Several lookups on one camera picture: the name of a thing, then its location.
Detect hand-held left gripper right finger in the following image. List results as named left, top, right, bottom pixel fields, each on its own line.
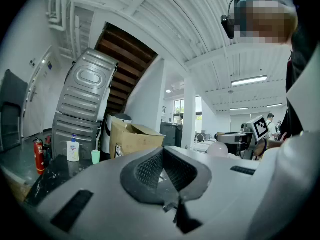
left=163, top=146, right=260, bottom=240

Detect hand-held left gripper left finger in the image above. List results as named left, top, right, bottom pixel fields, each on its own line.
left=37, top=146, right=181, bottom=240

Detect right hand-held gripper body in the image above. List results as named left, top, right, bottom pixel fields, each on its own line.
left=240, top=115, right=271, bottom=160

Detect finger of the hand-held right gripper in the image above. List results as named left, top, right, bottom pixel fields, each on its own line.
left=224, top=140, right=249, bottom=158
left=216, top=131, right=248, bottom=142

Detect person's right forearm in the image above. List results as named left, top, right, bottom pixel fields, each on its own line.
left=252, top=137, right=286, bottom=160

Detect white soap bottle blue pump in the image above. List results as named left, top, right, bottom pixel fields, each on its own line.
left=66, top=133, right=80, bottom=163

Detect black wristband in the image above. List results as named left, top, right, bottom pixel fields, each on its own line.
left=261, top=138, right=269, bottom=158

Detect white square column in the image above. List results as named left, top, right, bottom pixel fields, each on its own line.
left=180, top=76, right=197, bottom=150

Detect window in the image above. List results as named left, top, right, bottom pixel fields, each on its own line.
left=173, top=96, right=203, bottom=122

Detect white bin with dark lid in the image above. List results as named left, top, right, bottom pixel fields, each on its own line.
left=100, top=112, right=133, bottom=160

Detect brown cardboard box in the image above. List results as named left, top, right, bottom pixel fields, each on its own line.
left=109, top=116, right=166, bottom=159

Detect gray metal washing machine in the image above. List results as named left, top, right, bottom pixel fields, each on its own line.
left=51, top=112, right=101, bottom=161
left=56, top=47, right=119, bottom=123

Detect person's dark shirt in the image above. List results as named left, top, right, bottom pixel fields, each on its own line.
left=285, top=21, right=320, bottom=141

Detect white ceiling air conditioner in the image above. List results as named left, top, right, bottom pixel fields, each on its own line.
left=171, top=81, right=186, bottom=92

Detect red fire extinguisher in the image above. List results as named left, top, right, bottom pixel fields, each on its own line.
left=32, top=136, right=46, bottom=176

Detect person's head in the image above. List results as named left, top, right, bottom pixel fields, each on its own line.
left=234, top=0, right=299, bottom=45

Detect white door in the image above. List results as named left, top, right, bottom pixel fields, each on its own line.
left=22, top=50, right=52, bottom=138

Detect brown wooden staircase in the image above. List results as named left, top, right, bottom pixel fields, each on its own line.
left=94, top=22, right=159, bottom=117

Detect white ceiling pipes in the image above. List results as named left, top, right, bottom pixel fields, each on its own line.
left=45, top=0, right=83, bottom=61

